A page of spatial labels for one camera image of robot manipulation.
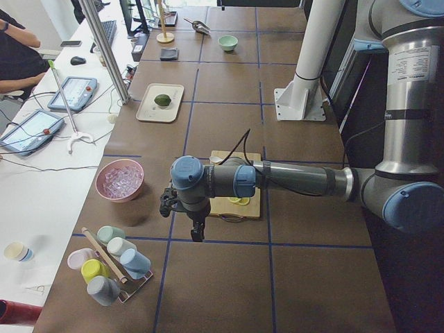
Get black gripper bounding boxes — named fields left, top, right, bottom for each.
left=159, top=185, right=211, bottom=242

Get light green bowl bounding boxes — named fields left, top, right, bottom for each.
left=218, top=35, right=238, bottom=52

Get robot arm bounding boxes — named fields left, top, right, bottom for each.
left=160, top=1, right=443, bottom=242

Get pink bowl of ice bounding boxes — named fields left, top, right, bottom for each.
left=95, top=159, right=144, bottom=203

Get bamboo cutting board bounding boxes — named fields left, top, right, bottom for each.
left=210, top=151, right=262, bottom=222

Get blue cup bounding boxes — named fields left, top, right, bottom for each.
left=119, top=248, right=151, bottom=280

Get white cup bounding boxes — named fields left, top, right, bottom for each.
left=107, top=237, right=137, bottom=259

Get cup rack with wooden bar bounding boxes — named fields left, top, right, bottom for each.
left=82, top=228, right=153, bottom=304

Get light green cup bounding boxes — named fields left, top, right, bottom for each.
left=96, top=225, right=126, bottom=246

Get grey cup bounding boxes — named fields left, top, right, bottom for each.
left=87, top=275, right=121, bottom=306

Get yellow cup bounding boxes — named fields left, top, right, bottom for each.
left=80, top=259, right=110, bottom=284

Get pink cup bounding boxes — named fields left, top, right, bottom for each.
left=67, top=248, right=95, bottom=271

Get white rabbit tray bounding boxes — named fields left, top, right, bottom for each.
left=136, top=83, right=185, bottom=123

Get green avocado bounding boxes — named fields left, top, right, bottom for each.
left=154, top=94, right=171, bottom=108

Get reacher grabber tool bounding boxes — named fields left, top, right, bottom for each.
left=48, top=60, right=94, bottom=155

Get grey folded cloth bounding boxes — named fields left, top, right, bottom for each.
left=160, top=48, right=179, bottom=61

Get far teach pendant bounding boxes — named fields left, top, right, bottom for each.
left=62, top=76, right=98, bottom=112

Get teach pendant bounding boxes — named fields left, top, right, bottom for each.
left=1, top=110, right=65, bottom=156
left=62, top=76, right=98, bottom=112

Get paper cup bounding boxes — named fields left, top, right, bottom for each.
left=3, top=241, right=34, bottom=262

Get near teach pendant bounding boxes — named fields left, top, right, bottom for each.
left=1, top=110, right=65, bottom=156

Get wooden mug tree stand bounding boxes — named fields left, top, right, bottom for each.
left=156, top=0, right=175, bottom=44

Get black box with label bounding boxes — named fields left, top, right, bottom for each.
left=131, top=33, right=149, bottom=62

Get red object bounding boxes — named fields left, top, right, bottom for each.
left=1, top=300, right=43, bottom=326

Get metal scoop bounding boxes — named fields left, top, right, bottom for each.
left=184, top=17, right=211, bottom=35

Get black computer mouse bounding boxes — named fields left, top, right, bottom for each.
left=70, top=56, right=86, bottom=66

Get black keyboard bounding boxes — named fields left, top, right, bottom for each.
left=101, top=20, right=117, bottom=46

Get smartphone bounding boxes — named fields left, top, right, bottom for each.
left=60, top=40, right=82, bottom=48

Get seated person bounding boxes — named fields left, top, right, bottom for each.
left=1, top=11, right=49, bottom=99

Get aluminium frame post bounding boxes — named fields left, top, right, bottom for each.
left=79, top=0, right=130, bottom=105

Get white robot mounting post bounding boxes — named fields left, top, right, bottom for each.
left=274, top=0, right=345, bottom=121

